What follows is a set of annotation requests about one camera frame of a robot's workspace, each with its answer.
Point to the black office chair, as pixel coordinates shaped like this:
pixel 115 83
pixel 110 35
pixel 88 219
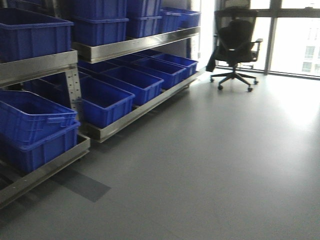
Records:
pixel 234 32

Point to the steel shelving rack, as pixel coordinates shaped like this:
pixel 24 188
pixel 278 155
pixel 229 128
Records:
pixel 96 54
pixel 15 72

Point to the blue stacked crate upper back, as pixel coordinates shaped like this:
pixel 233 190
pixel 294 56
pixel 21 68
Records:
pixel 144 18

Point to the blue crate under tilted crate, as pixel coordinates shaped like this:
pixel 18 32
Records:
pixel 30 157

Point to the steel shelving rack right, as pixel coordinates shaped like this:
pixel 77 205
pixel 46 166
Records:
pixel 96 54

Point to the blue stacked crate upper middle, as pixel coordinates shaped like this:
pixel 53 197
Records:
pixel 99 22

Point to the blue crate top left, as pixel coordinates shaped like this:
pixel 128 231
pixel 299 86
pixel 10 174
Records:
pixel 25 34

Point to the blue crate upper far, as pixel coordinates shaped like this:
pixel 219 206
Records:
pixel 177 18

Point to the blue tilted crate lower left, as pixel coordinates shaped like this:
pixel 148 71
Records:
pixel 26 117

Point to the steel shelving rack left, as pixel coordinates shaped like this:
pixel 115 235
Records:
pixel 15 72

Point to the blue crate lower front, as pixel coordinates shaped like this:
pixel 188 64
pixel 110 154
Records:
pixel 103 103

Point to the blue stacked crate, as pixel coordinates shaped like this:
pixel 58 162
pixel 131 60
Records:
pixel 144 18
pixel 99 22

